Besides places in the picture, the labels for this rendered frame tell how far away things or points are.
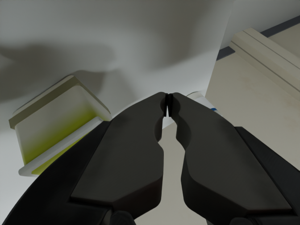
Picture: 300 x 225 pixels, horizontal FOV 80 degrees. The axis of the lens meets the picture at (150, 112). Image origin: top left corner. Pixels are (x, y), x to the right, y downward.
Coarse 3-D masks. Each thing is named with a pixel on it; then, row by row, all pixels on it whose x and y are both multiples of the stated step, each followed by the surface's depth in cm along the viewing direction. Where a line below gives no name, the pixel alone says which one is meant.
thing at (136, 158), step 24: (120, 120) 8; (144, 120) 8; (120, 144) 7; (144, 144) 7; (96, 168) 6; (120, 168) 6; (144, 168) 6; (72, 192) 5; (96, 192) 5; (120, 192) 5; (144, 192) 6
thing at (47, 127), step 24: (48, 96) 16; (72, 96) 16; (24, 120) 16; (48, 120) 15; (72, 120) 15; (96, 120) 14; (24, 144) 15; (48, 144) 14; (72, 144) 14; (24, 168) 14
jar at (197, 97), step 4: (196, 92) 36; (188, 96) 35; (192, 96) 35; (196, 96) 35; (200, 96) 36; (196, 100) 35; (200, 100) 35; (204, 100) 35; (204, 104) 34; (208, 104) 35; (212, 108) 34
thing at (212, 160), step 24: (168, 96) 12; (192, 120) 9; (216, 120) 9; (192, 144) 7; (216, 144) 7; (240, 144) 7; (192, 168) 6; (216, 168) 6; (240, 168) 6; (192, 192) 6; (216, 192) 5; (240, 192) 5; (264, 192) 5; (216, 216) 6; (240, 216) 5
